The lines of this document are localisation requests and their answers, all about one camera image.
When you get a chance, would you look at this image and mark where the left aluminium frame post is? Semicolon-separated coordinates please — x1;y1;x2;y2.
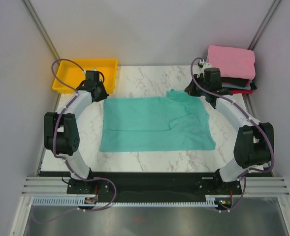
21;0;60;59

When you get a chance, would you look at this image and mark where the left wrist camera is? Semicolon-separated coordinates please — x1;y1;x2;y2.
85;70;100;81

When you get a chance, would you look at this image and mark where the yellow plastic tray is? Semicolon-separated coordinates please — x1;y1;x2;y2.
52;58;118;94

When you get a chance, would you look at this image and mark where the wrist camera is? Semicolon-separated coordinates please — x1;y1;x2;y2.
85;70;100;81
197;60;213;73

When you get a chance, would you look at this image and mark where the teal t shirt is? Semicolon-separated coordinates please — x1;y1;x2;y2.
100;89;216;152

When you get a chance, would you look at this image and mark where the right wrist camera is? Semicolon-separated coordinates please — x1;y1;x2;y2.
197;60;213;73

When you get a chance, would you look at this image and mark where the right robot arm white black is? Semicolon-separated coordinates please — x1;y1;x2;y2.
185;67;274;194

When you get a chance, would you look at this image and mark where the stack of folded t shirts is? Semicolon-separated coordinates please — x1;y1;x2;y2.
221;77;257;94

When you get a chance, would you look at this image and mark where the right aluminium frame post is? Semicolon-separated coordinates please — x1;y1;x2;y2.
248;0;283;51

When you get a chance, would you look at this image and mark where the pink folded t shirt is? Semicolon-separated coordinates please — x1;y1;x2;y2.
207;45;256;80

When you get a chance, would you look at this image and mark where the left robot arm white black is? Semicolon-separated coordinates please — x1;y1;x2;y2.
44;69;108;194

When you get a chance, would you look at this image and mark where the white slotted cable duct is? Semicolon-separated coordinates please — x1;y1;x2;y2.
32;196;218;207

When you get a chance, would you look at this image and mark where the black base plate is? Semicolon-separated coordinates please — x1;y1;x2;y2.
38;171;244;204

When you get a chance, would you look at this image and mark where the aluminium frame post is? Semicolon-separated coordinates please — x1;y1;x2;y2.
248;0;283;51
21;0;60;59

